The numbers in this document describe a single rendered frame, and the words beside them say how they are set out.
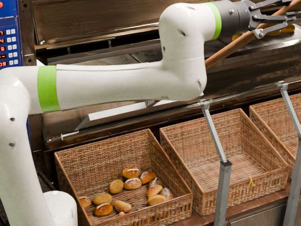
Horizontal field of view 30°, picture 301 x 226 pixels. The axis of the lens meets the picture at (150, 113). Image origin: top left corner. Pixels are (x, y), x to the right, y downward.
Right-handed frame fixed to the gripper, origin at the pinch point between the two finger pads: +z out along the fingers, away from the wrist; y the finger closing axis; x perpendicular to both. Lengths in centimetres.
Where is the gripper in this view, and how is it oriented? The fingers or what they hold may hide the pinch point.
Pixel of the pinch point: (291, 7)
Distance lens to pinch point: 157.0
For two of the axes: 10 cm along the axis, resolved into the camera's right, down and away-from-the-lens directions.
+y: 2.9, 9.5, -1.3
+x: 3.9, -2.4, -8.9
